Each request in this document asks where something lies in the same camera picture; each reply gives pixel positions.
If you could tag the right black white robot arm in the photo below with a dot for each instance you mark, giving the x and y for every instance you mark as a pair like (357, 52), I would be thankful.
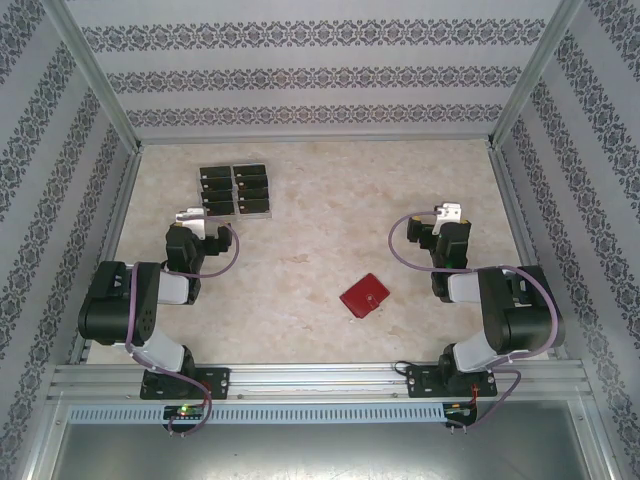
(525, 320)

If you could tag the clear acrylic card stand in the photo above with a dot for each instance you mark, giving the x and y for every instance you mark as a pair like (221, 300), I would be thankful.
(255, 216)

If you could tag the red leather card holder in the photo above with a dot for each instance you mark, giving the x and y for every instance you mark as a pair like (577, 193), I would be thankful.
(361, 296)

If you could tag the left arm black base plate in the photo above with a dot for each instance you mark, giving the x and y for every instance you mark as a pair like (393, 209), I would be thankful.
(220, 382)

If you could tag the aluminium mounting rail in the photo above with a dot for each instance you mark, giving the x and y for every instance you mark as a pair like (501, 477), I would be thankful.
(320, 380)

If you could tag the aluminium table side rail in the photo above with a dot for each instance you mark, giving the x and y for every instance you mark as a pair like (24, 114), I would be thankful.
(117, 220)
(515, 220)

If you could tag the circuit board with green light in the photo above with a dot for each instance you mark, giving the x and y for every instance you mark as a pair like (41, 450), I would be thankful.
(185, 411)

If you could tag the slanted aluminium frame post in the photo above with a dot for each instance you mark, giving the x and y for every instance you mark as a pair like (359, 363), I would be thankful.
(540, 75)
(100, 80)

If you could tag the grey sheet metal panel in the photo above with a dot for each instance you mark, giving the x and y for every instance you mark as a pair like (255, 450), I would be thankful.
(320, 450)

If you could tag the black credit card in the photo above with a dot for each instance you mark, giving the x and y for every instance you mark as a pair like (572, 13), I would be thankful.
(252, 195)
(216, 174)
(254, 206)
(218, 209)
(251, 182)
(217, 186)
(250, 171)
(217, 197)

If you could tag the small circuit board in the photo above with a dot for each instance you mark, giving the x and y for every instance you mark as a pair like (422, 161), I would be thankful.
(460, 410)

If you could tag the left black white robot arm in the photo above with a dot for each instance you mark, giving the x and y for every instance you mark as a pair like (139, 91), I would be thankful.
(115, 300)

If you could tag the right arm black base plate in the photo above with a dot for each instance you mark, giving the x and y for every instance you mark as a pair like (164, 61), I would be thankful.
(417, 382)

